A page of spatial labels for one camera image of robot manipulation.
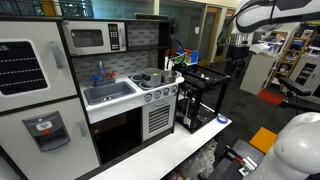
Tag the toy microwave oven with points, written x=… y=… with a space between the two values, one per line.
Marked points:
x=100 y=49

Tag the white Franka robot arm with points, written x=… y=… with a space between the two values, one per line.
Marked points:
x=300 y=150

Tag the white toy oven door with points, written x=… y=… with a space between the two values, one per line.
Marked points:
x=159 y=118

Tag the wooden framed glass door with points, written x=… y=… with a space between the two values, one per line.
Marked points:
x=208 y=33
x=222 y=55

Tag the white fridge door black window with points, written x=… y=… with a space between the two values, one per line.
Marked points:
x=60 y=86

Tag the white fridge door with dispenser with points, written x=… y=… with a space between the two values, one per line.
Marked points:
x=73 y=160

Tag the white cabinet with glass door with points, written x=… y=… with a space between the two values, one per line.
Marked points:
x=305 y=75

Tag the grey stove knob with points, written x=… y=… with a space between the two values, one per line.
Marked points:
x=166 y=91
x=148 y=97
x=157 y=94
x=174 y=89

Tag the grey toy pot with lid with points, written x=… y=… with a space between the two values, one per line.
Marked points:
x=152 y=77

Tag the shiny steel pot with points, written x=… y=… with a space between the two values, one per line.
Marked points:
x=170 y=77

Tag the toy kitchen playset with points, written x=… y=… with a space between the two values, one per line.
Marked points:
x=133 y=63

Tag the grey toy sink basin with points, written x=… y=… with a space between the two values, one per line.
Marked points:
x=110 y=91

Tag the grey toy faucet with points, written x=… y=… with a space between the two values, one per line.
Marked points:
x=101 y=68

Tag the blue tape roll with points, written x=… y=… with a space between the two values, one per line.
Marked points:
x=222 y=121

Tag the flat rectangular box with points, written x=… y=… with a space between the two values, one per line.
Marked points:
x=146 y=16

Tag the grey crumpled cloth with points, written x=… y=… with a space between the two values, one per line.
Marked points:
x=203 y=156

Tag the plain white cabinet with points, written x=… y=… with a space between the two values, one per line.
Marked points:
x=256 y=73

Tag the orange and black bar clamp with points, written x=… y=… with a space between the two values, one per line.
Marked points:
x=238 y=159

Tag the black perforated breadboard plate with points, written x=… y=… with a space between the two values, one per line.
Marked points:
x=226 y=171

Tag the red floor mat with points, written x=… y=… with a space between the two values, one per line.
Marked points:
x=270 y=97

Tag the orange floor mat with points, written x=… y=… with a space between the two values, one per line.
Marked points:
x=263 y=140

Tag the wooden shelf unit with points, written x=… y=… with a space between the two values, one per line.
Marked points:
x=286 y=56

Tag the black metal stand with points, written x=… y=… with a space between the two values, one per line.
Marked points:
x=293 y=85

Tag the grey metal base plate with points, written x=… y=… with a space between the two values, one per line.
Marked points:
x=246 y=148

